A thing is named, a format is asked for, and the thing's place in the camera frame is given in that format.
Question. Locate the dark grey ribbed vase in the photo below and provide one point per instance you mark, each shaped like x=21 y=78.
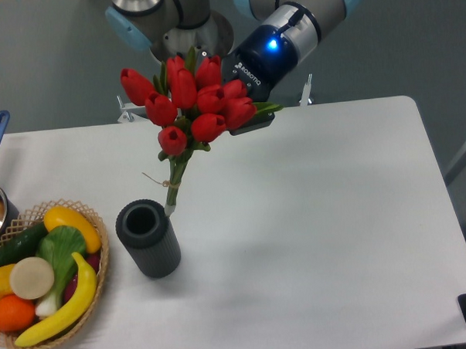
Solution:
x=147 y=234

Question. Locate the orange fruit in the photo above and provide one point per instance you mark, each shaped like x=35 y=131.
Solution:
x=16 y=313

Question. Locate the left metal table clamp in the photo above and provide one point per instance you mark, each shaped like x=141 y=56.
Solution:
x=130 y=112

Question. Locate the beige round slice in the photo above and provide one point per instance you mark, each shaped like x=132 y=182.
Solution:
x=31 y=278

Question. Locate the purple red vegetable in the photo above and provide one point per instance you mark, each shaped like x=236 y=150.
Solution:
x=94 y=261

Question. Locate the green cucumber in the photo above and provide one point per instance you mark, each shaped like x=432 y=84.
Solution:
x=23 y=245

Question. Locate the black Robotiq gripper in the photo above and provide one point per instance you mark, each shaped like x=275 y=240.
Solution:
x=260 y=62

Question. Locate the yellow banana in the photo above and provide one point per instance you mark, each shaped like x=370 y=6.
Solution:
x=69 y=313

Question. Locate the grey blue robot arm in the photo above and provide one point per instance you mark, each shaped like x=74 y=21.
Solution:
x=166 y=28

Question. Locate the metal table clamp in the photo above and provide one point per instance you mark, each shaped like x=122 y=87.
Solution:
x=130 y=112
x=306 y=98

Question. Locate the yellow pepper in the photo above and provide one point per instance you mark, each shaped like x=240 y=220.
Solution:
x=5 y=287

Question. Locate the right metal table clamp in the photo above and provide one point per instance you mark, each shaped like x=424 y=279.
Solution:
x=306 y=98

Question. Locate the red tulip bouquet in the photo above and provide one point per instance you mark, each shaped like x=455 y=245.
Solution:
x=192 y=106

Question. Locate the green bok choy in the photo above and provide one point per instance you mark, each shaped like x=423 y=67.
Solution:
x=57 y=249

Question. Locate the woven wicker basket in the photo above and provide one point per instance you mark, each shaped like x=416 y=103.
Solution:
x=35 y=215

